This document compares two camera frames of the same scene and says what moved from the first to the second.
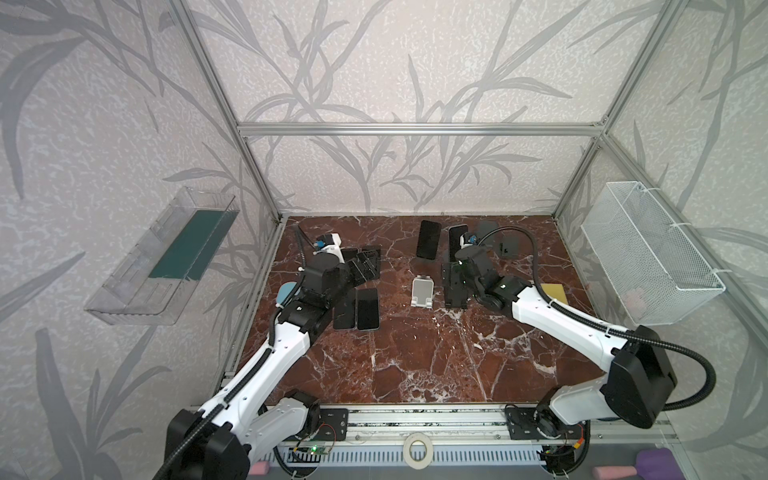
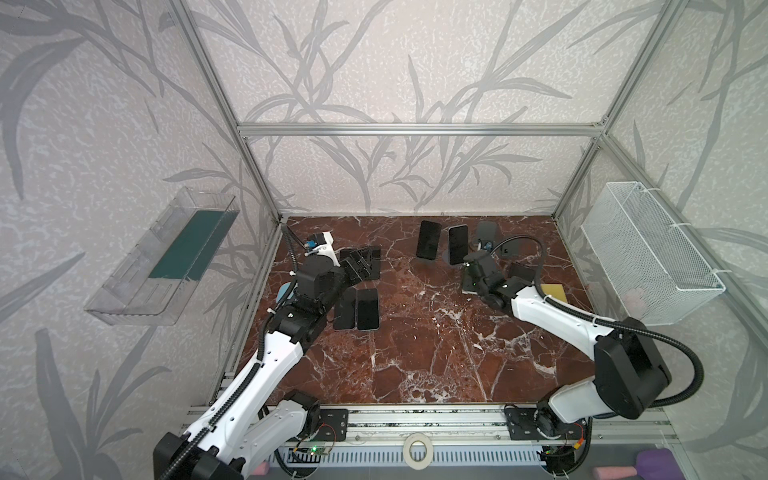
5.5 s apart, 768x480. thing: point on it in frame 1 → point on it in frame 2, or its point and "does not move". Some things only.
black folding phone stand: [455, 291] → [524, 272]
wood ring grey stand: [486, 226] does not move
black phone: [369, 261] does not move
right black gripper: [456, 264] does not move
